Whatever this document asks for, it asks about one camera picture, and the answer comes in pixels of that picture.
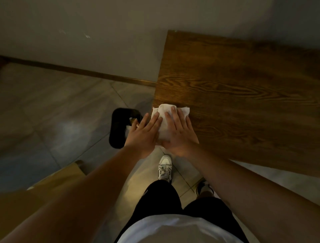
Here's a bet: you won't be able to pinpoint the white cloth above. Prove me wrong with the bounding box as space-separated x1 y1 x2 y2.
151 104 190 146

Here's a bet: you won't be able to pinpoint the person's left forearm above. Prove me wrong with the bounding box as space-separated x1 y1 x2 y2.
0 146 143 243

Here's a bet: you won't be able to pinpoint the black trash bin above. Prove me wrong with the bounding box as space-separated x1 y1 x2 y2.
109 107 143 150

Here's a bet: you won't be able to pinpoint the black trousers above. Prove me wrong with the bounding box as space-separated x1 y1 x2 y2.
114 180 250 243

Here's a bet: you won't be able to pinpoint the person's left hand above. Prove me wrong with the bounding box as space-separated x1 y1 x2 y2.
124 112 163 160

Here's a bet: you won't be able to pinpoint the white shirt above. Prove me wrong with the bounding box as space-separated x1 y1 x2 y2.
124 213 244 243

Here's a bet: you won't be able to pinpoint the person's right hand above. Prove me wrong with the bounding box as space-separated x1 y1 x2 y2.
162 105 200 158

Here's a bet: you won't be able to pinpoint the person's right forearm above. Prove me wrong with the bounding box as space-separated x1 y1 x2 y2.
190 145 320 243

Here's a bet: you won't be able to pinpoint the white left shoe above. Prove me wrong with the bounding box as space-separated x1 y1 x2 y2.
158 155 173 183

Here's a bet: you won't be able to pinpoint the white shoe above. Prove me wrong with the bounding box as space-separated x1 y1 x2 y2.
195 180 215 198
158 155 173 183

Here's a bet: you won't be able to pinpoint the white right shoe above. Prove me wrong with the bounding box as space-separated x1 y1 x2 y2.
195 180 215 198

